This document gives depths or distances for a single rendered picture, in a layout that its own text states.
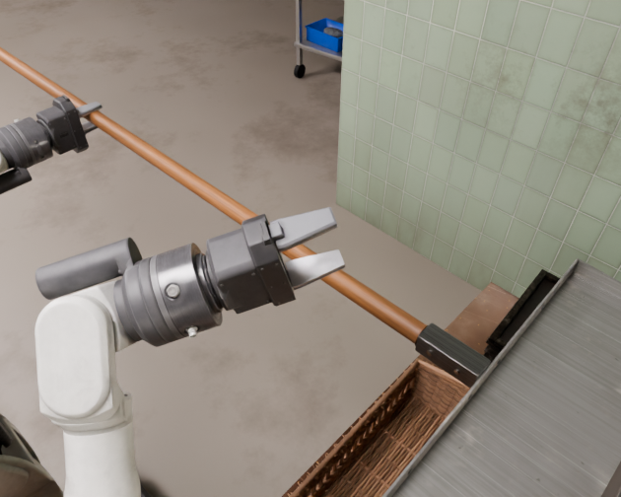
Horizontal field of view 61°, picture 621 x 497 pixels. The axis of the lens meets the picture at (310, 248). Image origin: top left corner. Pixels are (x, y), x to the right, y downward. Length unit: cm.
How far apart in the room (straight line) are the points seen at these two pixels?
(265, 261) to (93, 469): 26
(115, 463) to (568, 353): 57
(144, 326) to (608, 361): 59
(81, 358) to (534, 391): 53
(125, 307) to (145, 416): 158
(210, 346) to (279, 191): 104
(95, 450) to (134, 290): 16
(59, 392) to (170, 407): 156
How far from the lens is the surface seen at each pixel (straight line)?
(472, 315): 159
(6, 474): 101
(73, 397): 53
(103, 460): 57
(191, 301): 50
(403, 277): 244
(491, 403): 71
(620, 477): 44
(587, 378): 78
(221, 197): 92
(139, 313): 51
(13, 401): 231
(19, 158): 117
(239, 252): 49
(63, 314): 52
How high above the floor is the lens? 177
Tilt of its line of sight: 44 degrees down
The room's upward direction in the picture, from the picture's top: straight up
